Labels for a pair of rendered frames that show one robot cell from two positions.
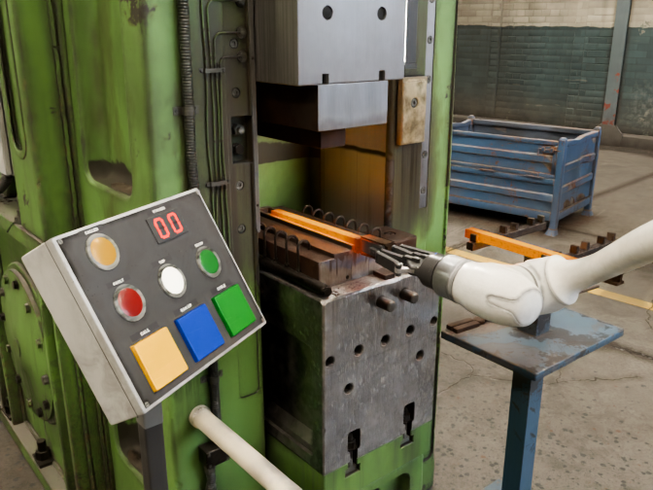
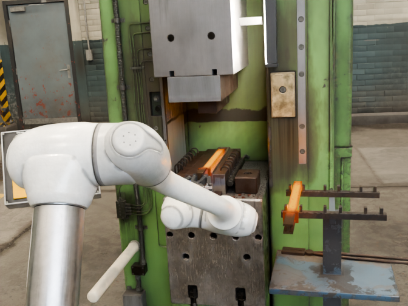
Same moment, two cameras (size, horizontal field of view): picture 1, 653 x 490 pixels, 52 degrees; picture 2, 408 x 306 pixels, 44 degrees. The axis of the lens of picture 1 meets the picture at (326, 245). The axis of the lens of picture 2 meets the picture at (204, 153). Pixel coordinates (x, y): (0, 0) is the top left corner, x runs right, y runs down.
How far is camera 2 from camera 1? 158 cm
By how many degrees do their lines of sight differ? 50
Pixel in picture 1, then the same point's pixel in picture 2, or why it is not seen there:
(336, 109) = (181, 90)
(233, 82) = (150, 73)
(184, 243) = not seen: hidden behind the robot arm
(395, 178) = (272, 139)
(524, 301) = (164, 212)
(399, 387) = (229, 272)
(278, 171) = (248, 127)
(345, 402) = (183, 264)
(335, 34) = (177, 49)
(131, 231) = not seen: hidden behind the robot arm
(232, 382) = (153, 235)
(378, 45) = (209, 54)
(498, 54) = not seen: outside the picture
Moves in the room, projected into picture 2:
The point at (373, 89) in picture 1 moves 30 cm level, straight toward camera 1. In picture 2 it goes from (208, 80) to (134, 90)
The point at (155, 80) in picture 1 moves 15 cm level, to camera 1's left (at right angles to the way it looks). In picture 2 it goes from (108, 72) to (91, 71)
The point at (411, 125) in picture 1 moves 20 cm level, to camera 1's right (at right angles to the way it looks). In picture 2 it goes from (280, 105) to (322, 109)
